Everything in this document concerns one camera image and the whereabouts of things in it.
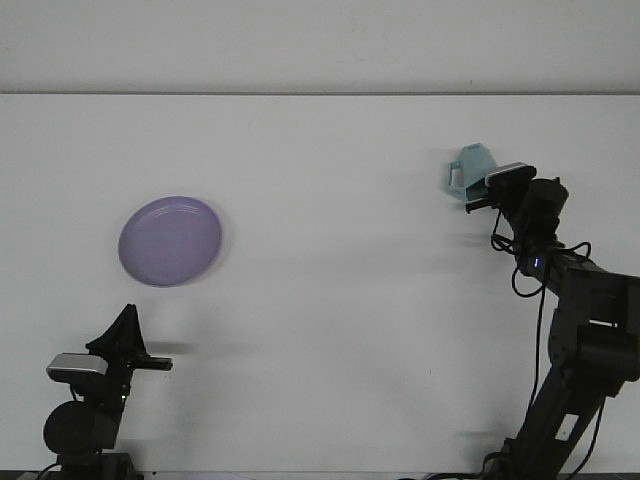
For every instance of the pale blue faceted cup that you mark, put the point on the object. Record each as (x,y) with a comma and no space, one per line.
(472,165)

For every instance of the purple round plate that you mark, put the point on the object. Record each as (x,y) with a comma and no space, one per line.
(170,242)

